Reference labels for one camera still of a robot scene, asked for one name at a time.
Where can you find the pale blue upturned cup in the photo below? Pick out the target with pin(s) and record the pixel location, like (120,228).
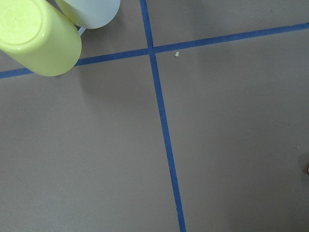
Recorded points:
(89,14)

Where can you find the yellow upturned cup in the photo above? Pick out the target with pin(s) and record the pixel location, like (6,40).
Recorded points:
(38,36)

